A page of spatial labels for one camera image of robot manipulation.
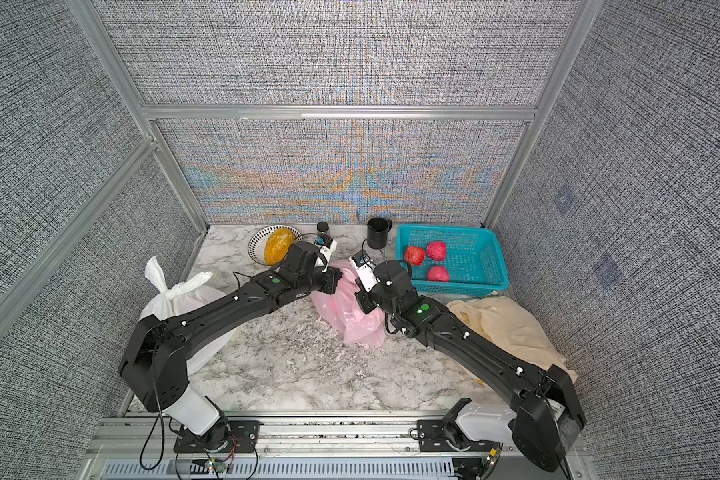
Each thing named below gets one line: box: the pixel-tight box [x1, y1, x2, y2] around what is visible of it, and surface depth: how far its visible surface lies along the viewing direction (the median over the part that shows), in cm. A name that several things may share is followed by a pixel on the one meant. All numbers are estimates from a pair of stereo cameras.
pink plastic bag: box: [311, 260, 386, 346], surface depth 81 cm
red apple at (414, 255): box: [404, 245, 425, 266], surface depth 106 cm
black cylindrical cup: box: [367, 217, 393, 249], surface depth 113 cm
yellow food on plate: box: [264, 227, 295, 265], surface depth 107 cm
